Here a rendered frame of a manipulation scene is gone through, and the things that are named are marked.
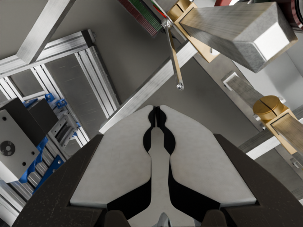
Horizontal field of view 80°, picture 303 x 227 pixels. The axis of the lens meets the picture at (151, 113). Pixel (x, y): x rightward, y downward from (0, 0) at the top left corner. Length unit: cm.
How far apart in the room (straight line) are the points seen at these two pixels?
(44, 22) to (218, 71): 48
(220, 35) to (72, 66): 106
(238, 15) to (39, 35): 39
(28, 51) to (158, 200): 195
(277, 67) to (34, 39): 75
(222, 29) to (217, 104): 134
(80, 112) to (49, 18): 90
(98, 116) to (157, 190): 113
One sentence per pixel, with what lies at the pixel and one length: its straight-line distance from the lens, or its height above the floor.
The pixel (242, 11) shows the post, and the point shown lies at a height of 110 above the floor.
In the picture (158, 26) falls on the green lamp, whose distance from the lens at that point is 57.
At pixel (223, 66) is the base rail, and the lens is 63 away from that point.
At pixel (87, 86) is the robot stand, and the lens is 120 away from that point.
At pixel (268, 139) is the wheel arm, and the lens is 47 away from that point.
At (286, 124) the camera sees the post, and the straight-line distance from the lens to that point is 42.
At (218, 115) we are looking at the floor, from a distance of 157.
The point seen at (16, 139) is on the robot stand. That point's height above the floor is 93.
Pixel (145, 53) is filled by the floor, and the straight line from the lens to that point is 129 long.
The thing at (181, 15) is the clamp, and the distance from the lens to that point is 41.
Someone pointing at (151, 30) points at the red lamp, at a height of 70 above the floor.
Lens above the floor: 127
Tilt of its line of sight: 61 degrees down
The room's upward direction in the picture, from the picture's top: 179 degrees clockwise
